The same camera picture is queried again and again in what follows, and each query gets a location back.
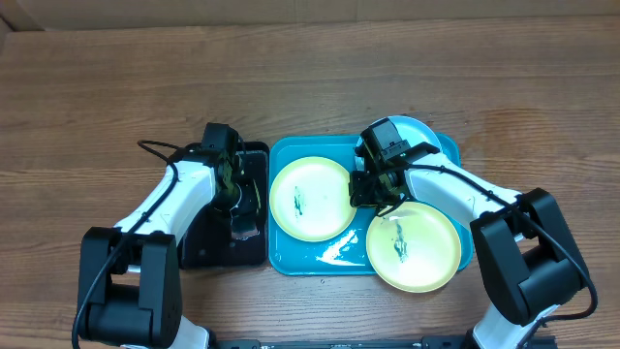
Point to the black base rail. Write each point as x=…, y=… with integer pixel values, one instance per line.
x=426, y=342

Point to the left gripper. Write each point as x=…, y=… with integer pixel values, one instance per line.
x=254, y=200

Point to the yellow plate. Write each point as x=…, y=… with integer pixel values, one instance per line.
x=309, y=199
x=415, y=248

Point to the teal plastic tray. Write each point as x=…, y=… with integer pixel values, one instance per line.
x=343, y=255

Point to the green scrub sponge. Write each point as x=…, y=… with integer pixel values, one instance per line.
x=244, y=226

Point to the light blue plate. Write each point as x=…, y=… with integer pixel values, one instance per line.
x=409, y=129

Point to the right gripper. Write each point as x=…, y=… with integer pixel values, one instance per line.
x=364, y=198

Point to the black tray with water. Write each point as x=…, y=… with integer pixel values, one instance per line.
x=208, y=243

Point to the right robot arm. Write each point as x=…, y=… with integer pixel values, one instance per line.
x=531, y=267

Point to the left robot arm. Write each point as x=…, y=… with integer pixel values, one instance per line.
x=129, y=287

